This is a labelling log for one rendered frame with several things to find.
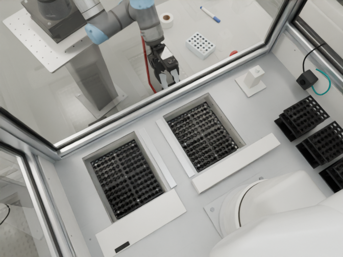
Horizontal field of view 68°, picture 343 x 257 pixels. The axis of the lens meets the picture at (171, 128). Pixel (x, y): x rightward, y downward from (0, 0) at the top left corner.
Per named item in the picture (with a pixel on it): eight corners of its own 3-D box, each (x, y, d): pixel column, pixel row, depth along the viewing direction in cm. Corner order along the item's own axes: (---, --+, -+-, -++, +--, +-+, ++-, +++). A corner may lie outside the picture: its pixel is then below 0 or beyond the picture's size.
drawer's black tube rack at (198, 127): (167, 128, 102) (166, 121, 96) (203, 108, 106) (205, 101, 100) (196, 175, 95) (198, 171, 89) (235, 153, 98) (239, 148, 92)
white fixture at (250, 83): (234, 80, 98) (240, 64, 89) (251, 70, 100) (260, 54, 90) (248, 97, 95) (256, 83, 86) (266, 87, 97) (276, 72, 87)
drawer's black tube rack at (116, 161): (95, 166, 96) (90, 162, 90) (136, 144, 100) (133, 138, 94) (120, 220, 89) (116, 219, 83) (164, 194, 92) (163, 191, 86)
